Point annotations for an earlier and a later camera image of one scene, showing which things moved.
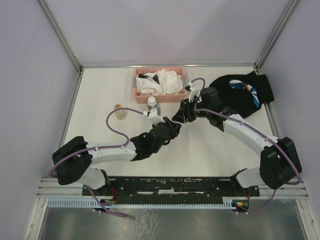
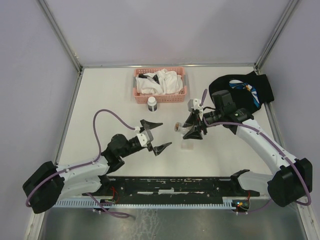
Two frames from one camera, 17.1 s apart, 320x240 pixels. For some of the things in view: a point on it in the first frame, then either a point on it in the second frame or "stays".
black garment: [245, 93] stays
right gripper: [184, 112] to [194, 119]
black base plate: [172, 187] stays
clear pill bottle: [120, 114] to [179, 127]
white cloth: [161, 82] stays
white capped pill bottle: [152, 101] stays
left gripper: [174, 129] to [158, 149]
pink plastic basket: [142, 98] stays
